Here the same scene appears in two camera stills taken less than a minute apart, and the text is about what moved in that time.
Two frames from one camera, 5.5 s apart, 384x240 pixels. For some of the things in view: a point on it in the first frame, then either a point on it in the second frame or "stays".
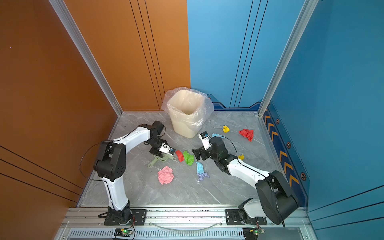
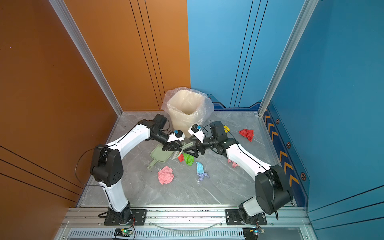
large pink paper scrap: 165,175 stays
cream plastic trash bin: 186,108 stays
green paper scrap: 189,158 stays
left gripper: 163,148 to 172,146
